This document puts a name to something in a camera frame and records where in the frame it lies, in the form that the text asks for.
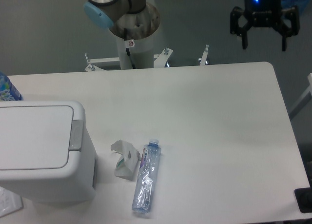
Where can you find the white push-button trash can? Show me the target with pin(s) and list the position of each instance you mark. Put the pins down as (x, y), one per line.
(46, 153)

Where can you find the crumpled white tissue pack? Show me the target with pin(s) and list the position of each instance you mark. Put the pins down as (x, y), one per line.
(129, 157)

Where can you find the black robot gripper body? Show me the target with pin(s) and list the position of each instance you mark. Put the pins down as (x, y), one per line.
(263, 13)

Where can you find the blue labelled bottle at left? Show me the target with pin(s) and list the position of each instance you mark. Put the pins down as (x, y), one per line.
(8, 92)

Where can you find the white frame at right edge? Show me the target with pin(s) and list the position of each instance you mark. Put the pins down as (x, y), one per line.
(302, 101)

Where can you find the black device at table corner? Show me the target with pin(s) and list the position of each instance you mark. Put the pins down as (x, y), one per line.
(304, 199)

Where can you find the white paper sheet bottom left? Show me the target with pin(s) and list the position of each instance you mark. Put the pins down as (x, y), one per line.
(10, 202)

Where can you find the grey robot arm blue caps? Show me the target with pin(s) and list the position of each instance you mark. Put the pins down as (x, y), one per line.
(115, 9)

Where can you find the empty clear plastic water bottle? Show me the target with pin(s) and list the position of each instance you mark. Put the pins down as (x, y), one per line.
(147, 177)

